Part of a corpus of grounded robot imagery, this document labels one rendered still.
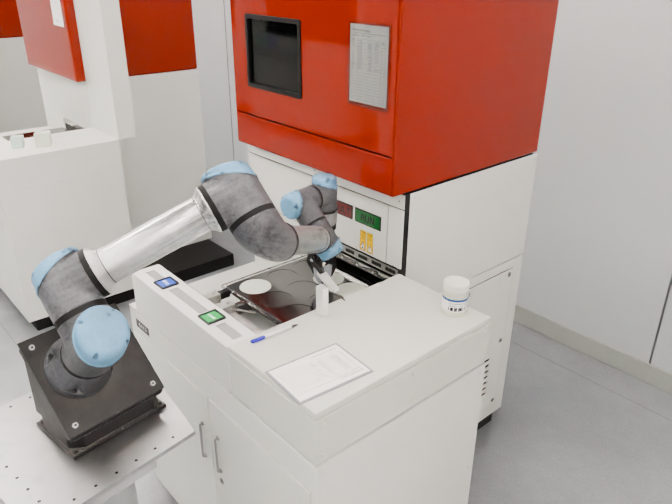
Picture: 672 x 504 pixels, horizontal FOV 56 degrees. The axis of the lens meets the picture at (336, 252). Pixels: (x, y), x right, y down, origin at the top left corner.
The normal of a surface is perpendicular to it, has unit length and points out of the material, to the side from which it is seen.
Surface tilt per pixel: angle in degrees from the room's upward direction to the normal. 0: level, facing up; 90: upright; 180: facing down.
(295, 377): 0
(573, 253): 90
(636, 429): 0
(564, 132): 90
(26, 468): 0
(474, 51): 90
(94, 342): 52
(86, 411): 44
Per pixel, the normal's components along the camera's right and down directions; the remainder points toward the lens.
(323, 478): 0.66, 0.33
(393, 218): -0.75, 0.28
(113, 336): 0.60, -0.33
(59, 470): 0.00, -0.90
